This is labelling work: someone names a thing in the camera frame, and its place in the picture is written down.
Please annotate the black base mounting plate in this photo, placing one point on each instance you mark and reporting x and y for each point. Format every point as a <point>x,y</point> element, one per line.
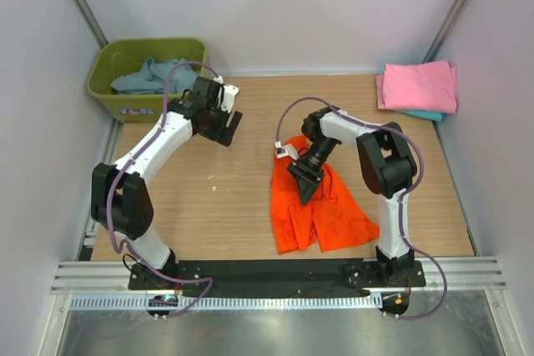
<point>295,278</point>

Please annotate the light blue t shirt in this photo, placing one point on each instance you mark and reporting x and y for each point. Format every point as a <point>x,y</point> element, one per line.
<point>151,78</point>

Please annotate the folded teal t shirt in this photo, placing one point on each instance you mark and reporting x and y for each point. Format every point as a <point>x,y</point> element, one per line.
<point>427,115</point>

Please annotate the olive green plastic bin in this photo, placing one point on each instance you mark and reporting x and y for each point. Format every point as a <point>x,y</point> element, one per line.
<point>127,56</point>

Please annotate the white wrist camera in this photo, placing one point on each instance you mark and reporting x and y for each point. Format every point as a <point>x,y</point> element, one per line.
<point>227,95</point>
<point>286,151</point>

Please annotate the slotted cable duct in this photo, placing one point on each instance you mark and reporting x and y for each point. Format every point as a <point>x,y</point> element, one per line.
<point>153,302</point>

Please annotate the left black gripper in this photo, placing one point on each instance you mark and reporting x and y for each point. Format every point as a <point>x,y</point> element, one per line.
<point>224,134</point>

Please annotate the orange t shirt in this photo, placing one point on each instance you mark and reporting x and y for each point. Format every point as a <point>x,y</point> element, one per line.
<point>332,218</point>

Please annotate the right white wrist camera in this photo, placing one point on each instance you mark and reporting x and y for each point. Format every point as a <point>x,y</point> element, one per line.
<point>286,151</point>

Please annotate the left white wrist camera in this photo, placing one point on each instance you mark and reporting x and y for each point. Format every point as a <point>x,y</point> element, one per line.
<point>227,95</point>

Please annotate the folded pink t shirt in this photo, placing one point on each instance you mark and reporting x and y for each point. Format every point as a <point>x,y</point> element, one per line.
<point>426,87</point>

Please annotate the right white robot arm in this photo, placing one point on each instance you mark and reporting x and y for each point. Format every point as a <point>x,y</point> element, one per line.
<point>387,167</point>

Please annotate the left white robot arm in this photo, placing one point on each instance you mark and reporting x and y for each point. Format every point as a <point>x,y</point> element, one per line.
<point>120,199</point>

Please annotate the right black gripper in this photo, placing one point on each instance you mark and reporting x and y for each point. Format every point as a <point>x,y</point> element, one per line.
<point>306,188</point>

